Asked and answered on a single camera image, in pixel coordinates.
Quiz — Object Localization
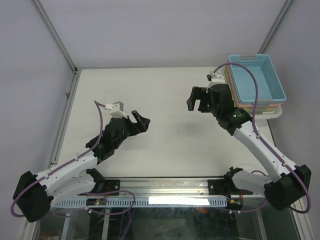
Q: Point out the pink plastic basket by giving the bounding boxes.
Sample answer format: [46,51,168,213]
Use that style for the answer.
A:
[226,67,285,108]

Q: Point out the small white plastic basket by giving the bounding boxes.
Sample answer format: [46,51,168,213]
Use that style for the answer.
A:
[224,69,280,115]

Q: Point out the blue plastic basket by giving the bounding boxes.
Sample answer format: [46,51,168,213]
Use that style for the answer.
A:
[228,54,287,104]

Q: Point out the green plastic basket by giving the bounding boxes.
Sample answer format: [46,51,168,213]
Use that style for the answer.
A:
[224,66,281,114]

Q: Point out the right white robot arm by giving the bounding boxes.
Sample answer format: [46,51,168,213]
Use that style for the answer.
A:
[186,84,312,211]

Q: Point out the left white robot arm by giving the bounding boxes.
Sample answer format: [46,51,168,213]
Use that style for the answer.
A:
[12,110,151,223]

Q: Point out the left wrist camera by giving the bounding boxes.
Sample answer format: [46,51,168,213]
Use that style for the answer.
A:
[104,101,127,119]

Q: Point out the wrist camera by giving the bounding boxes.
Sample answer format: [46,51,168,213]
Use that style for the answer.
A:
[104,101,127,119]
[207,70,226,89]

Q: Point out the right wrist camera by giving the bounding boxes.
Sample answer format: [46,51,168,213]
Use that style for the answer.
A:
[207,70,226,89]

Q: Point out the white slotted cable duct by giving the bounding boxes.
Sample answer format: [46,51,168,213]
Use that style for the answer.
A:
[55,196,227,209]

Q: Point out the aluminium mounting rail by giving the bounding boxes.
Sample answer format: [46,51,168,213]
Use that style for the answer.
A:
[59,177,273,198]

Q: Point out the right aluminium frame post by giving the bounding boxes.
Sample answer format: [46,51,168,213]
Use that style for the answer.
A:
[257,0,295,54]

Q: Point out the aluminium frame post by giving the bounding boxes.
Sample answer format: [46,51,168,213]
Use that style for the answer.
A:
[257,0,295,54]
[31,0,77,73]

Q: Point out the left aluminium frame post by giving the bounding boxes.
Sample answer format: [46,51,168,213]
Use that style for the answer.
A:
[31,0,77,73]

